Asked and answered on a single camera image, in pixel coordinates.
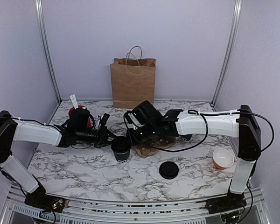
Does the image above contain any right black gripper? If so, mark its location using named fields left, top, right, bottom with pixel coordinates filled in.
left=124, top=123, right=158, bottom=147

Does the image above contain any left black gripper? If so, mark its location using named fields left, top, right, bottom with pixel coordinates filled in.
left=76, top=126, right=120, bottom=148

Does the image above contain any black plastic cup lid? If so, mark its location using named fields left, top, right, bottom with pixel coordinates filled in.
left=111, top=139, right=131, bottom=154

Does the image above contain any black paper coffee cup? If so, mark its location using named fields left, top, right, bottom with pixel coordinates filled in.
left=110, top=139, right=131, bottom=164

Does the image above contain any brown paper bag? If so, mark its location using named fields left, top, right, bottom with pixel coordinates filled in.
left=110, top=51, right=156, bottom=109

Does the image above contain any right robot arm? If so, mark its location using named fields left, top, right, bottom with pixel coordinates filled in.
left=123, top=101, right=264, bottom=214

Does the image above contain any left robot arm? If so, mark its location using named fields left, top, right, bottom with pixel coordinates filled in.
left=0, top=108, right=118, bottom=213

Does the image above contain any cardboard cup carrier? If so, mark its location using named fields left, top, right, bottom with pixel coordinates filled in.
left=134, top=136, right=176, bottom=158

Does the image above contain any red cylindrical holder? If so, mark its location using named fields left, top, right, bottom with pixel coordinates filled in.
left=69, top=107, right=95, bottom=129

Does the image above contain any orange white bowl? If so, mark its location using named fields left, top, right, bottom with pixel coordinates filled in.
left=212, top=148, right=234, bottom=169

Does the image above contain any front aluminium rail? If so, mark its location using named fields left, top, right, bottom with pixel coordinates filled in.
left=0, top=186, right=272, bottom=224

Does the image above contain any left aluminium frame post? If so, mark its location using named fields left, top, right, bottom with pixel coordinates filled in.
left=35, top=0, right=62, bottom=104

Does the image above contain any aluminium frame post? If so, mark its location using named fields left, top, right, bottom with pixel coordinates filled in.
left=35, top=0, right=62, bottom=104
left=211, top=0, right=243, bottom=107

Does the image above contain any right aluminium frame post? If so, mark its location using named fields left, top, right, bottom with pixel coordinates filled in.
left=211, top=0, right=243, bottom=107

